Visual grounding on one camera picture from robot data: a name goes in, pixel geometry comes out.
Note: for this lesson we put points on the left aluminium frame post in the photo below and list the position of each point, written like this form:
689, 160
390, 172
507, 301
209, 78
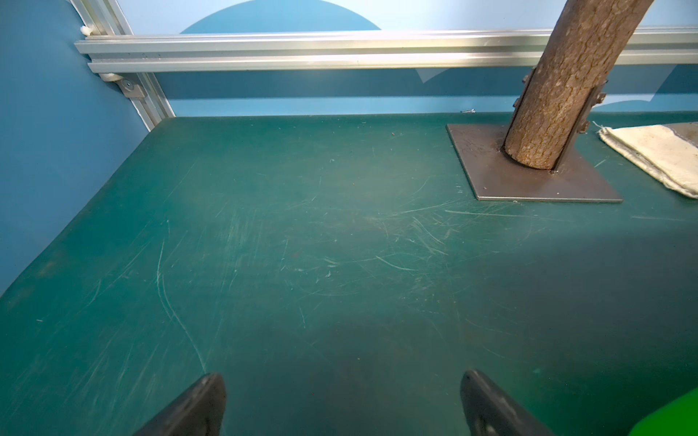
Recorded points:
106, 18

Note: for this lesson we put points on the grey white work glove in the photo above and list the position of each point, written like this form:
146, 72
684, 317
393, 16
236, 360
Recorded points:
668, 153

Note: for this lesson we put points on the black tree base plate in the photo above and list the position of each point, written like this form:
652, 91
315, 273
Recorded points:
495, 176

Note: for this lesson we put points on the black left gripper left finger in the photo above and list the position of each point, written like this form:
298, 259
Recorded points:
199, 410

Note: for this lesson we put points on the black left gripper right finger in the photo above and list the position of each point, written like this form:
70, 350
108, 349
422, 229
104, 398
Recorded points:
489, 410

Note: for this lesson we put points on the green plastic basket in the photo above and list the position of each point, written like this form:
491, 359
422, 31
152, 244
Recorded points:
677, 418

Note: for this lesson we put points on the pink cherry blossom tree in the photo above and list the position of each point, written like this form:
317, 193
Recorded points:
587, 40

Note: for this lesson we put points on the rear aluminium frame bar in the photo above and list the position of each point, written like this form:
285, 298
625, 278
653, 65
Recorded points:
350, 50

